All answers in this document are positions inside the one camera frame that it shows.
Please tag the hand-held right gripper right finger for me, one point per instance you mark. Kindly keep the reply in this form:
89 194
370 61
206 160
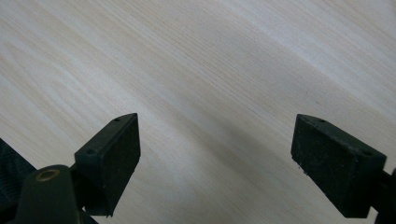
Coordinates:
336 168

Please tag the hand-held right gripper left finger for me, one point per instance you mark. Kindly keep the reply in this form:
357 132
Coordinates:
109 161

